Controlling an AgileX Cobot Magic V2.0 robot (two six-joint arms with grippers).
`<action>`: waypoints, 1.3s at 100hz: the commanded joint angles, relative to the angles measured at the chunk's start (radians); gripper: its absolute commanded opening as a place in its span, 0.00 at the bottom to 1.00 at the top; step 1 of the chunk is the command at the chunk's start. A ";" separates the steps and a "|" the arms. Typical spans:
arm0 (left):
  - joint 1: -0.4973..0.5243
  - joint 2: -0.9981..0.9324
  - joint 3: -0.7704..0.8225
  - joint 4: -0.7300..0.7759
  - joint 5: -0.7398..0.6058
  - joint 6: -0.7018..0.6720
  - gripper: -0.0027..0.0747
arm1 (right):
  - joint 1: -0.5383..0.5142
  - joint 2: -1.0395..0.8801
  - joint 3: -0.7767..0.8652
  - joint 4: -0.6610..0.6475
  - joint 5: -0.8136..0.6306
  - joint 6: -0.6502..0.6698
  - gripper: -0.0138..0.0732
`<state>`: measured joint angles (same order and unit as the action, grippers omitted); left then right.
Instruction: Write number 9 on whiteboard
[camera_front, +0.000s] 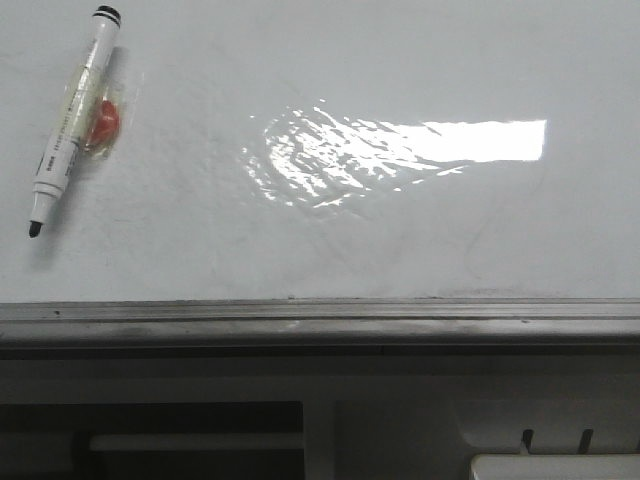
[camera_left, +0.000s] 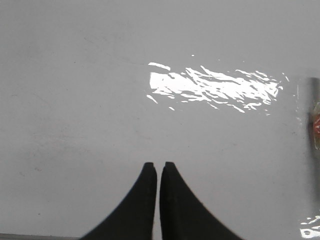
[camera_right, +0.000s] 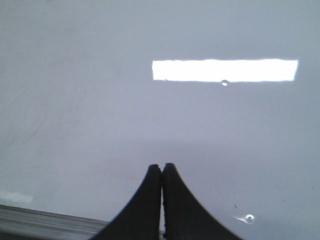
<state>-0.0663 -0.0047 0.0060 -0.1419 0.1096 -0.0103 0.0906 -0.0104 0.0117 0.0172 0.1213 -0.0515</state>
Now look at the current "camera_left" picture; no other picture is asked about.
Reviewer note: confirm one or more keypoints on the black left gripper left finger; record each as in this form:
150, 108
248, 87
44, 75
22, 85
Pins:
133, 218

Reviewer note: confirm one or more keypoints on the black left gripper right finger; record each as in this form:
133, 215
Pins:
182, 215

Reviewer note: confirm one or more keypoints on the white whiteboard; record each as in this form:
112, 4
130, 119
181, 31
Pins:
92, 89

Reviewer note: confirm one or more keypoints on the white black whiteboard marker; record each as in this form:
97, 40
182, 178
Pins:
314, 114

